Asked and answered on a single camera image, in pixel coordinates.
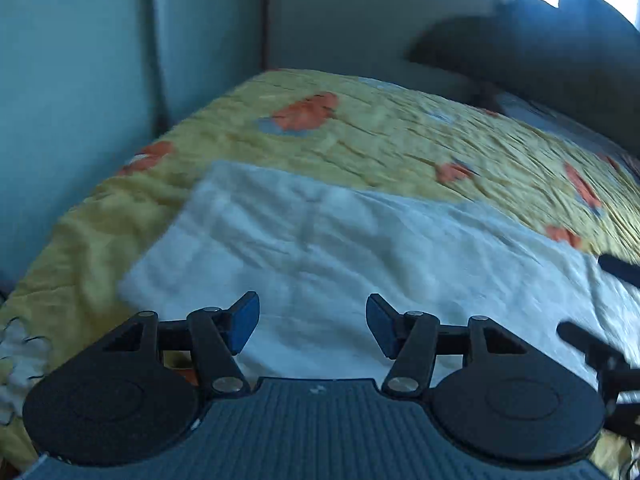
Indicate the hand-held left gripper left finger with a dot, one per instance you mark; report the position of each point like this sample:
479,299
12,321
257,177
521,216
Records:
245,321

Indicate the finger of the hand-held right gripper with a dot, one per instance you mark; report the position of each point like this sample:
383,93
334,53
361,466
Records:
587,342
620,267

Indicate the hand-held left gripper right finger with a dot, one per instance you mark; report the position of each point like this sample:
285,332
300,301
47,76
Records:
380,321

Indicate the white towel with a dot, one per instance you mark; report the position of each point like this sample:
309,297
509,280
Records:
350,260

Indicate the yellow printed blanket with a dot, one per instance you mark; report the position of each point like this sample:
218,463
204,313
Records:
380,135

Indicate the dark padded headboard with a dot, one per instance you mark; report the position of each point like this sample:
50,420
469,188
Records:
540,50

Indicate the glass wardrobe door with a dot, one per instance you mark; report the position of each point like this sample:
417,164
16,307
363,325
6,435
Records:
100,60

